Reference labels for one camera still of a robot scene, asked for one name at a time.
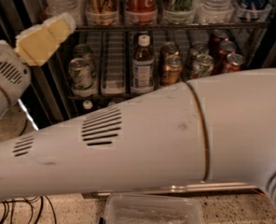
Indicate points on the clear water bottle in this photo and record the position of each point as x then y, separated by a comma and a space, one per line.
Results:
214, 11
73, 7

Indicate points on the clear plastic container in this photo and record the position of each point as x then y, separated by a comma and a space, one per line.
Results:
151, 209

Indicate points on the gold tall can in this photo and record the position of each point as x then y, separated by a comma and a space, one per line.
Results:
101, 12

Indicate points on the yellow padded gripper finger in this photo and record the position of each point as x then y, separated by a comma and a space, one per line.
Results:
37, 44

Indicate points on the blue labelled bottle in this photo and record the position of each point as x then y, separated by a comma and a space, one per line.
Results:
251, 10

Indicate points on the green 7up can front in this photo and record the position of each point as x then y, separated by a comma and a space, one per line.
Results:
82, 81

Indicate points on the brown tea bottle white cap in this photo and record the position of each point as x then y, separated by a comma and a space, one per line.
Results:
143, 66

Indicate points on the gold can front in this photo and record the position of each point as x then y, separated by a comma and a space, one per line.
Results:
171, 70

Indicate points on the red can middle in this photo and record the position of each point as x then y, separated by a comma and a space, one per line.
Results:
224, 48

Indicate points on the red coca-cola bottle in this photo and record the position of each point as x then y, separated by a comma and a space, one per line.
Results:
141, 11

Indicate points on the green can behind left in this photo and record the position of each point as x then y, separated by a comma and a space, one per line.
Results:
84, 51

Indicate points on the white green can front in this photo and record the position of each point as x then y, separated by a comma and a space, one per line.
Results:
201, 66

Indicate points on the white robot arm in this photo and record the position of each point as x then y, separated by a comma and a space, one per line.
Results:
213, 130

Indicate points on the gold can behind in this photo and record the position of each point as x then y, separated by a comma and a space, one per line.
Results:
167, 49

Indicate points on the red can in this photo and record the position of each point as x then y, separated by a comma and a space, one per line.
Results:
233, 62
216, 37
224, 48

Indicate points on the stainless steel fridge grille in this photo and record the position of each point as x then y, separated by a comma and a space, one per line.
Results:
190, 188

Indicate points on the red can front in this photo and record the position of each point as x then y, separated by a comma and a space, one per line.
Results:
233, 62

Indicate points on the small brown bottle bottom shelf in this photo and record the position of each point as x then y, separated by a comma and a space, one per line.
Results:
88, 106

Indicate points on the red can back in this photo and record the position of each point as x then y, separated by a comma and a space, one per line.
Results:
216, 37

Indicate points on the green tall can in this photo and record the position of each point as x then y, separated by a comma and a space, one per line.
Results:
178, 11

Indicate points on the empty white shelf glide tray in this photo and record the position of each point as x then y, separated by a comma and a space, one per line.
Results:
113, 70

